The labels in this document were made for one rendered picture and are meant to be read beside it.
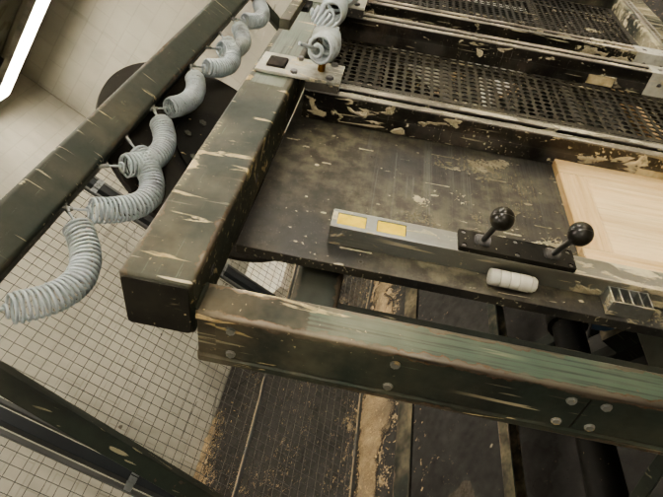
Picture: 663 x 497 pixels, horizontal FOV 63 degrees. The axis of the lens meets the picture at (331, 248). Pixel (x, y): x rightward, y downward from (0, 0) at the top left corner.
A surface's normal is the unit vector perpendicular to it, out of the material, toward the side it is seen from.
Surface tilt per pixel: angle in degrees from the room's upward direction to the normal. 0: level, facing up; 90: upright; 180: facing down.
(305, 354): 90
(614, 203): 58
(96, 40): 90
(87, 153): 90
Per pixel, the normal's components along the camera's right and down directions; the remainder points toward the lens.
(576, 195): 0.13, -0.74
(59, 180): 0.63, -0.52
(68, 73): -0.12, 0.62
